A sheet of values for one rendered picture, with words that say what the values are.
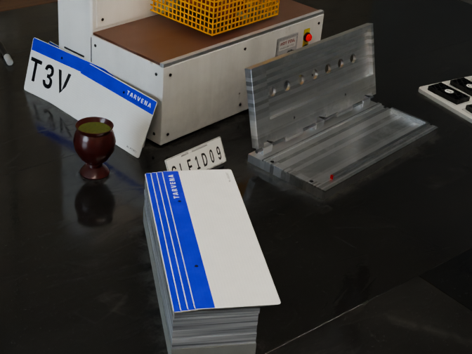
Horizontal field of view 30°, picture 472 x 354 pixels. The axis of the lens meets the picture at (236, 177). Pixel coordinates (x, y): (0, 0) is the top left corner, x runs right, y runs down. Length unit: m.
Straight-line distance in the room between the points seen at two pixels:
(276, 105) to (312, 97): 0.13
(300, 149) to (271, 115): 0.10
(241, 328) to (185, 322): 0.09
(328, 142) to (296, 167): 0.15
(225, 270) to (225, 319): 0.09
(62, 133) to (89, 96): 0.11
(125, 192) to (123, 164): 0.11
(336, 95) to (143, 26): 0.47
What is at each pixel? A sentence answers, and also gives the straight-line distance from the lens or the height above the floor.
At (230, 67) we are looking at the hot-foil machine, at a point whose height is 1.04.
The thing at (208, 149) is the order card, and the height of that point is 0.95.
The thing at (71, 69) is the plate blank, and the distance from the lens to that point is 2.06.
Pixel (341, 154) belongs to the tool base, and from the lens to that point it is 1.92.
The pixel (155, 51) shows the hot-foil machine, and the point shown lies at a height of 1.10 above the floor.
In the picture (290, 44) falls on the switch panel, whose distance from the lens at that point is 2.15.
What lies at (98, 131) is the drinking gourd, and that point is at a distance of 1.77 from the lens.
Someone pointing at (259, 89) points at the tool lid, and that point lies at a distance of 1.83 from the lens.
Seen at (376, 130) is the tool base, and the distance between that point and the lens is 2.05.
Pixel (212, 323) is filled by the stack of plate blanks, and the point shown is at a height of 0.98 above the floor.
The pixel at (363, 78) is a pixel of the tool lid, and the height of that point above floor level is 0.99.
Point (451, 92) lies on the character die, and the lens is 2.32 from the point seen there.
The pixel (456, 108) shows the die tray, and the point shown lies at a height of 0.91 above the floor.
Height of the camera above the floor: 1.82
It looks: 30 degrees down
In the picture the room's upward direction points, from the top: 5 degrees clockwise
